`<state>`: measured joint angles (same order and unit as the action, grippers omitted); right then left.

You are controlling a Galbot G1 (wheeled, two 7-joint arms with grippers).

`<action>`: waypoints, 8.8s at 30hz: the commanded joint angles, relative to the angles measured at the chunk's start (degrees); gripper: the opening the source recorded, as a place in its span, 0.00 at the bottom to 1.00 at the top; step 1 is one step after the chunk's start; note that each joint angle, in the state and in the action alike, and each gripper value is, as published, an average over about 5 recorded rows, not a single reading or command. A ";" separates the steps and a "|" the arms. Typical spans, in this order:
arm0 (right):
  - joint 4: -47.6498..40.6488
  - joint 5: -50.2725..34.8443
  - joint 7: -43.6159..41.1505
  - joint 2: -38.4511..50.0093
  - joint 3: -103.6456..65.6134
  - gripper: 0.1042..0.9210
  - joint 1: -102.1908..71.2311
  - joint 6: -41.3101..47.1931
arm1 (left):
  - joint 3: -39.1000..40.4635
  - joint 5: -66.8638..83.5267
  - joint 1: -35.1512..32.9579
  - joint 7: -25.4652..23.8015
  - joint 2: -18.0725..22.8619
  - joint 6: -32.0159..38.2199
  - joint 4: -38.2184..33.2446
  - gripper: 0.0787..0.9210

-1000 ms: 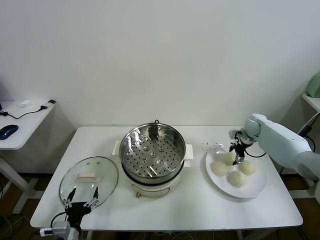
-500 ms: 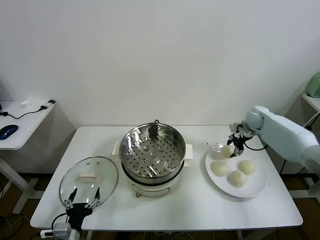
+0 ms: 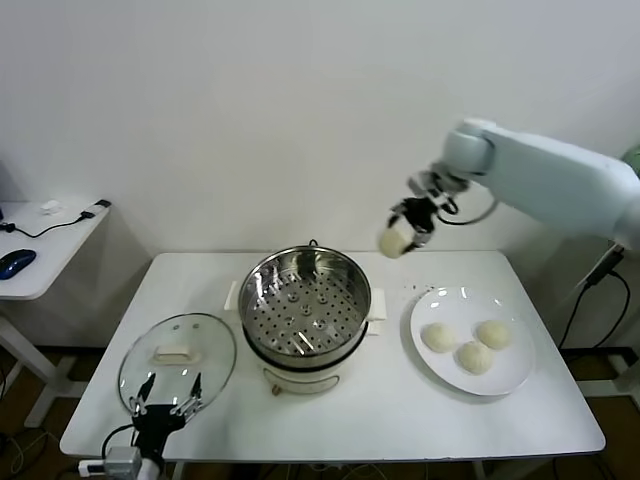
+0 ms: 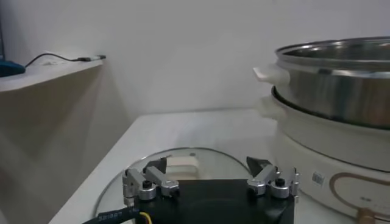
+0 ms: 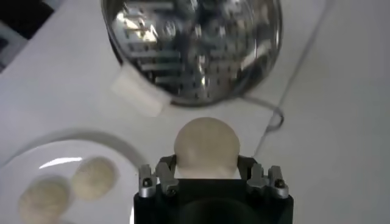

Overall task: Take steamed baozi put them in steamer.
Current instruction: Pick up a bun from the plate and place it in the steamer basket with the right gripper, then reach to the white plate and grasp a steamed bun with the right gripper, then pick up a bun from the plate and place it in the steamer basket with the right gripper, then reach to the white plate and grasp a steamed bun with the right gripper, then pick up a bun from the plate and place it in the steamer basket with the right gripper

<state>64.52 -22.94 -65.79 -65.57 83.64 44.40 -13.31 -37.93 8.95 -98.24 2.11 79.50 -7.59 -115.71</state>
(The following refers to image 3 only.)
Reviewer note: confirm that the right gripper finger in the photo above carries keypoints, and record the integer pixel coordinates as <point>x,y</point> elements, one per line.
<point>397,215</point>
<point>421,241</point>

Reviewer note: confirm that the black inline power adapter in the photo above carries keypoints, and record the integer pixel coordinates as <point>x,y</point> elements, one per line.
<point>605,270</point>

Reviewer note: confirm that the blue computer mouse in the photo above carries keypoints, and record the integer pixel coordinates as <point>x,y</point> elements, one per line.
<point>17,262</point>

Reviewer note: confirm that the small white case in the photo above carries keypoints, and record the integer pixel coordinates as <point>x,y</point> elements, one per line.
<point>52,206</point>

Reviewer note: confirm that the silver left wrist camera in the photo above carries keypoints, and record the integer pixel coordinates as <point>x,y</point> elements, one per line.
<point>122,460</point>

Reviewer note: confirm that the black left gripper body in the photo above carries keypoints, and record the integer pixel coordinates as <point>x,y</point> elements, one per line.
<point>157,422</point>

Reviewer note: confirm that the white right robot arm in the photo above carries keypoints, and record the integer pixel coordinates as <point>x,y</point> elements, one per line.
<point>550,175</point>

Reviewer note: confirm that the pale green appliance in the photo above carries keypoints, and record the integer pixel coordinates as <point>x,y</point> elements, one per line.
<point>632,160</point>

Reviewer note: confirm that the white side table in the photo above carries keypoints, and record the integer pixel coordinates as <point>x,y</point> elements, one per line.
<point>50,250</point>

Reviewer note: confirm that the perforated steel steamer basket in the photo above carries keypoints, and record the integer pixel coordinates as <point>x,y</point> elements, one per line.
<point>280,280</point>

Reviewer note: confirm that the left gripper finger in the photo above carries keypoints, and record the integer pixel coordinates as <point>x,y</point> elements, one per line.
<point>145,395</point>
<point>194,397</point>

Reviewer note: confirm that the white steamed baozi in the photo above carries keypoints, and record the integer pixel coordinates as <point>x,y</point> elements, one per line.
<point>440,337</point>
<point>474,358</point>
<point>394,242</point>
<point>493,335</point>

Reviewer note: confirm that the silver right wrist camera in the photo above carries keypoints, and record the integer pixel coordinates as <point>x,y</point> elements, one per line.
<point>435,185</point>

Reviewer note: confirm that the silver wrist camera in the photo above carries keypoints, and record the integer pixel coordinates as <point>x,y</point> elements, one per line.
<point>435,185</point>
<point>122,460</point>

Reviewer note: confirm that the white round plate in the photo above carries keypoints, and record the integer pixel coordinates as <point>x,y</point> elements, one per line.
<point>450,305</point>

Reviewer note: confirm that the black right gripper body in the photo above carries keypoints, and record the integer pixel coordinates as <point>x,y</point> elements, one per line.
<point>421,214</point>

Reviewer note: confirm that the round glass pot lid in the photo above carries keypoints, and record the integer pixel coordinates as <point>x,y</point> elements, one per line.
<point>175,370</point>

